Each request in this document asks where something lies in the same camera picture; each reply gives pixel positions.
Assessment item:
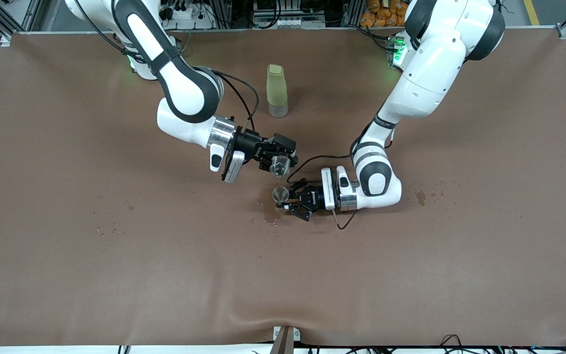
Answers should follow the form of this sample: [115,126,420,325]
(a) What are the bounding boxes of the orange snack packs pile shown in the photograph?
[360,0,411,28]

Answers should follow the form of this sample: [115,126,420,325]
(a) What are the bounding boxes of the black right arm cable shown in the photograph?
[74,0,260,132]

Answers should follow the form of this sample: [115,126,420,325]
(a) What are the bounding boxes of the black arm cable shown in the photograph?
[285,113,396,231]
[74,0,260,132]

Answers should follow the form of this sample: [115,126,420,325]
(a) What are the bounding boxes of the aluminium frame struts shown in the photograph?
[0,0,43,40]

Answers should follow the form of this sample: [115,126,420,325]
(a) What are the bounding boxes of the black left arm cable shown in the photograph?
[285,113,396,231]

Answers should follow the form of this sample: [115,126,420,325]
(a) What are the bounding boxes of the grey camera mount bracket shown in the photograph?
[272,325,301,354]

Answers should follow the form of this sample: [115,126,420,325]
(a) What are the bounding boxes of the green sleeved shaker bottle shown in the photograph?
[266,64,289,118]

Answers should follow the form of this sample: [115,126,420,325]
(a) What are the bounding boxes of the brown table mat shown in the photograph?
[0,27,566,347]

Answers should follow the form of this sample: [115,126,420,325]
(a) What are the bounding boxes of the silver electronics box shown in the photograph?
[253,0,327,29]

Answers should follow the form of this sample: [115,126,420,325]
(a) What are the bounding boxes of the clear glass beaker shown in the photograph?
[269,154,292,178]

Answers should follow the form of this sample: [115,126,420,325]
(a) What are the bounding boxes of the brown liquid puddle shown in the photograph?
[256,189,308,226]

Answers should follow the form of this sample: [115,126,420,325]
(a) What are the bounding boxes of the steel double jigger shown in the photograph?
[272,186,291,209]

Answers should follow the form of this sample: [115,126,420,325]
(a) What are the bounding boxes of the white power strip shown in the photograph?
[158,4,215,30]

